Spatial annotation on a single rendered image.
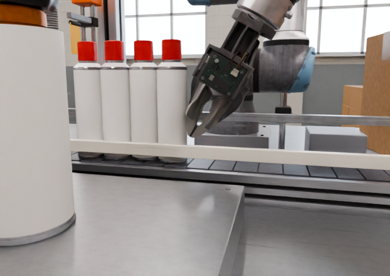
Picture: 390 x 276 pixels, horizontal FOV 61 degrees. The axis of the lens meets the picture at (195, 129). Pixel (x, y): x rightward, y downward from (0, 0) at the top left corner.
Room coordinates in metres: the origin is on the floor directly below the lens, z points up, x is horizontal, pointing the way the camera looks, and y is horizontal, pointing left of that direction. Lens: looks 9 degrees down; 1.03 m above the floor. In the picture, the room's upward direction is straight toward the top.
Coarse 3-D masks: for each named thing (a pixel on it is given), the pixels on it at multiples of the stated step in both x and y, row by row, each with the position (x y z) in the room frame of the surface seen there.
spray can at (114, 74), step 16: (112, 48) 0.57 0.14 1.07; (112, 64) 0.57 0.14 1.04; (112, 80) 0.57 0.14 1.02; (128, 80) 0.58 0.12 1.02; (112, 96) 0.57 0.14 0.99; (128, 96) 0.58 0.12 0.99; (112, 112) 0.57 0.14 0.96; (128, 112) 0.58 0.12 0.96; (112, 128) 0.57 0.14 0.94; (128, 128) 0.58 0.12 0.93
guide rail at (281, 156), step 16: (80, 144) 0.57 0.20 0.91; (96, 144) 0.56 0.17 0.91; (112, 144) 0.55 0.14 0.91; (128, 144) 0.55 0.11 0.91; (144, 144) 0.54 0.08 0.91; (160, 144) 0.53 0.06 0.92; (176, 144) 0.53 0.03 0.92; (240, 160) 0.50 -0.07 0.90; (256, 160) 0.50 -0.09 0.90; (272, 160) 0.49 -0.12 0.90; (288, 160) 0.48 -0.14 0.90; (304, 160) 0.48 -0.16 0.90; (320, 160) 0.47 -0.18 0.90; (336, 160) 0.47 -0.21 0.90; (352, 160) 0.46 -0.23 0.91; (368, 160) 0.46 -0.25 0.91; (384, 160) 0.45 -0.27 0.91
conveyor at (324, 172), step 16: (80, 160) 0.57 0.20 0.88; (96, 160) 0.56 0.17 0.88; (112, 160) 0.56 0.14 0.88; (128, 160) 0.56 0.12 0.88; (192, 160) 0.57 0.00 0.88; (208, 160) 0.56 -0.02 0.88; (224, 160) 0.56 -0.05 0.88; (304, 176) 0.48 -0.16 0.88; (320, 176) 0.47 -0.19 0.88; (336, 176) 0.48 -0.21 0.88; (352, 176) 0.47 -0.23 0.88; (368, 176) 0.47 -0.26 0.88; (384, 176) 0.47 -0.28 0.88
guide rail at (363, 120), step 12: (72, 108) 0.66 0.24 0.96; (228, 120) 0.58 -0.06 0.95; (240, 120) 0.57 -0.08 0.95; (252, 120) 0.57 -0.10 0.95; (264, 120) 0.56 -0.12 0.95; (276, 120) 0.56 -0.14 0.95; (288, 120) 0.55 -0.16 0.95; (300, 120) 0.55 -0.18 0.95; (312, 120) 0.54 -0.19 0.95; (324, 120) 0.54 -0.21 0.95; (336, 120) 0.54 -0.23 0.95; (348, 120) 0.53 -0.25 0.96; (360, 120) 0.53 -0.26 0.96; (372, 120) 0.52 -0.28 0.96; (384, 120) 0.52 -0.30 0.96
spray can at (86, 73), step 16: (80, 48) 0.59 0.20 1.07; (96, 48) 0.60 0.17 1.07; (80, 64) 0.58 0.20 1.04; (96, 64) 0.59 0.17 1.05; (80, 80) 0.58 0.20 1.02; (96, 80) 0.59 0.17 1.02; (80, 96) 0.58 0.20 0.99; (96, 96) 0.59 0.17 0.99; (80, 112) 0.58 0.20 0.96; (96, 112) 0.58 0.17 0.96; (80, 128) 0.58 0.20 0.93; (96, 128) 0.58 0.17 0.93
